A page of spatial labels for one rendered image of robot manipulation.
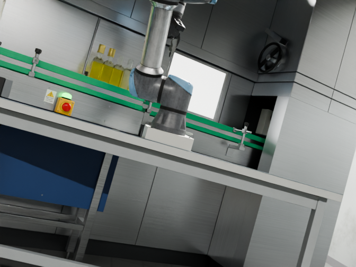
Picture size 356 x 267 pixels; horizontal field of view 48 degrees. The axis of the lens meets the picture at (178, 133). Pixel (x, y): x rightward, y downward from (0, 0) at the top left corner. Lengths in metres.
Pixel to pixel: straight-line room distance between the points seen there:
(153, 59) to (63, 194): 0.83
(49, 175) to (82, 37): 0.78
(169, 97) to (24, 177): 0.79
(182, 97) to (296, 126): 1.12
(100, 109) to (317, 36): 1.44
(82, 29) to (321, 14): 1.46
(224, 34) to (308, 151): 0.93
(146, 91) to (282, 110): 1.12
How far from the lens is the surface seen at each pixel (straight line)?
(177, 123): 1.61
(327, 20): 2.77
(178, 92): 1.62
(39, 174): 1.98
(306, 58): 2.62
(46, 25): 2.27
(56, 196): 2.02
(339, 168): 2.91
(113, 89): 2.03
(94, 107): 1.98
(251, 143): 2.59
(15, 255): 1.72
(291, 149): 2.57
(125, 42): 2.34
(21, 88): 1.92
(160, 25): 1.57
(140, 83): 1.63
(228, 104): 2.70
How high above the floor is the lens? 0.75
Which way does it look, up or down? 2 degrees up
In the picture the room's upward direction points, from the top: 16 degrees clockwise
